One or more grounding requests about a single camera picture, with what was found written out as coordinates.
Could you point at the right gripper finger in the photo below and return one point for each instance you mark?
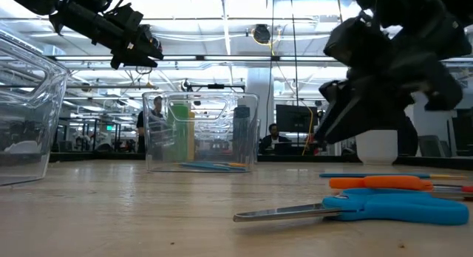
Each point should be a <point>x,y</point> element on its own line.
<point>369,116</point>
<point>336,98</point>

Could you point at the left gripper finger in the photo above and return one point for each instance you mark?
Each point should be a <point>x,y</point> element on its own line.
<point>125,17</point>
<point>127,62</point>

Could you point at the green paint bottle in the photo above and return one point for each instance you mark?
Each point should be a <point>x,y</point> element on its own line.
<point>179,131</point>

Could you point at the yellow paint bottle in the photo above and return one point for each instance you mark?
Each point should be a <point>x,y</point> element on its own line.
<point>191,139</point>

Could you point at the grey paint bottle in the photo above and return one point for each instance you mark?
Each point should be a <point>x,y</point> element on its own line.
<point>241,139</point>

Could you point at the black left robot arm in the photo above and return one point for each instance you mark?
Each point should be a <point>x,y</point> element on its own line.
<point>85,24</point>

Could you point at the white plant pot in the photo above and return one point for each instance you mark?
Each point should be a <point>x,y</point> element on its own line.
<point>377,150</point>

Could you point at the black flat monitor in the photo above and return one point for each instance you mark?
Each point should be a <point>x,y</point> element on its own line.
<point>295,118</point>

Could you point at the person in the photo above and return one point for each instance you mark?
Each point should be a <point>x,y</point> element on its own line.
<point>273,133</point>
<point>139,124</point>

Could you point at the grey office chair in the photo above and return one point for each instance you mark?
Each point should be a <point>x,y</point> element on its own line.
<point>430,146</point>

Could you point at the clear plastic bin left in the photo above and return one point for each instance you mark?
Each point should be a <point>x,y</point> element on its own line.
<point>295,158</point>

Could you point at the clear plastic storage bin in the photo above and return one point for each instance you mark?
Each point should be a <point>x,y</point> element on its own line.
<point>155,139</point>
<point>37,102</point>
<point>258,139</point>

